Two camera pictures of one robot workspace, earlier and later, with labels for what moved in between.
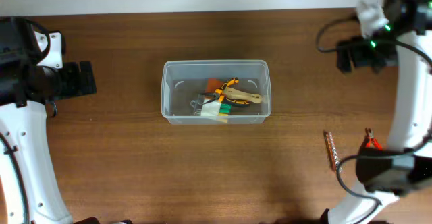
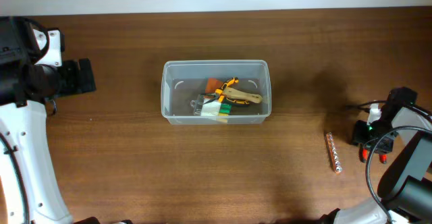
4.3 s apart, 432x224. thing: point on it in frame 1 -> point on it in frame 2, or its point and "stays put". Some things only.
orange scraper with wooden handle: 212,84 stays put
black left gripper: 71,79 stays put
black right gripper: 358,53 -> 372,145
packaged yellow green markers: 210,108 stays put
